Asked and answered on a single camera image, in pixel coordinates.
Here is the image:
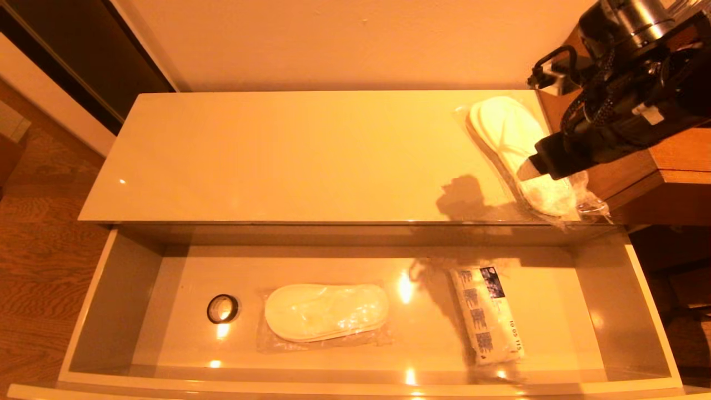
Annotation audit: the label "printed white tissue packet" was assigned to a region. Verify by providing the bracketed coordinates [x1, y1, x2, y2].
[449, 266, 525, 366]

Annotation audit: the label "glossy white low cabinet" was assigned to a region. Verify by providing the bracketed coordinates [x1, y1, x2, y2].
[78, 91, 617, 245]

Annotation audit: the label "white cabinet drawer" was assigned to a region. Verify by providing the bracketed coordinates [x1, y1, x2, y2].
[6, 222, 711, 400]

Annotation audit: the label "dark door panel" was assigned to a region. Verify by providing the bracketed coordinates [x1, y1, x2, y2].
[0, 0, 176, 138]

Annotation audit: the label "black tape roll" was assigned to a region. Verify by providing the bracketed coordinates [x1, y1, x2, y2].
[207, 294, 241, 324]

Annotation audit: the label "brown wooden furniture piece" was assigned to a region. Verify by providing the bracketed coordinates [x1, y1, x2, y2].
[0, 136, 26, 189]

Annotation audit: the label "brown wooden side cabinet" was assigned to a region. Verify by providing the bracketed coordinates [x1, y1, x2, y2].
[532, 22, 711, 226]

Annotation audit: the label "white slippers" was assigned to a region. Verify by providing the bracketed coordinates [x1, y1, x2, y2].
[455, 96, 612, 227]
[257, 283, 392, 352]

